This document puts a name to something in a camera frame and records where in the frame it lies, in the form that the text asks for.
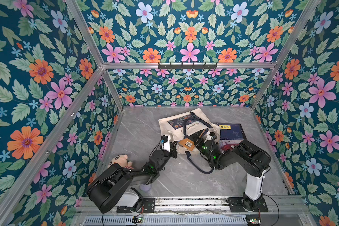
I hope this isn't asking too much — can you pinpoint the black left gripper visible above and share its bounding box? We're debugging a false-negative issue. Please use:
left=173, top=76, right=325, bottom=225
left=154, top=140, right=177, bottom=173

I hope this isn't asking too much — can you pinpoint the brown cover book barcode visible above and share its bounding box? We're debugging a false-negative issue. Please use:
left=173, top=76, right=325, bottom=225
left=179, top=138, right=195, bottom=151

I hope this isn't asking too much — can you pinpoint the purple pouch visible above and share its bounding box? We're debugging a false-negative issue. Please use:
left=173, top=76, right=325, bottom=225
left=140, top=184, right=152, bottom=192

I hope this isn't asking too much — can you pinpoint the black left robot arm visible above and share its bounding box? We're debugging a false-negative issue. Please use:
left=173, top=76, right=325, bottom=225
left=86, top=141, right=177, bottom=213

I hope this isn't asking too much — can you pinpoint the cream canvas tote bag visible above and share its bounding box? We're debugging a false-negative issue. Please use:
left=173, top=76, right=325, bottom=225
left=158, top=108, right=221, bottom=175

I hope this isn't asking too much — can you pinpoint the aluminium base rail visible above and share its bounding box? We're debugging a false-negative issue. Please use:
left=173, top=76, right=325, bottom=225
left=72, top=195, right=316, bottom=226

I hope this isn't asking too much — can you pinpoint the navy book yellow label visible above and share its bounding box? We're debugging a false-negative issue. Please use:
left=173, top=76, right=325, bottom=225
left=217, top=123, right=246, bottom=140

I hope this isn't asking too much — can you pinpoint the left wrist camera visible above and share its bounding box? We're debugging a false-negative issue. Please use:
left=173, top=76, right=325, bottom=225
left=160, top=135, right=171, bottom=152

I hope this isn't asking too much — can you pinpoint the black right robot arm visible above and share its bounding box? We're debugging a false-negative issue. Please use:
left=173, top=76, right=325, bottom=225
left=186, top=132, right=271, bottom=212

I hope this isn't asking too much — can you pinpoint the plush doll toy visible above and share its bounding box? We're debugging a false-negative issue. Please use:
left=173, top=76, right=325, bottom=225
left=108, top=154, right=133, bottom=169

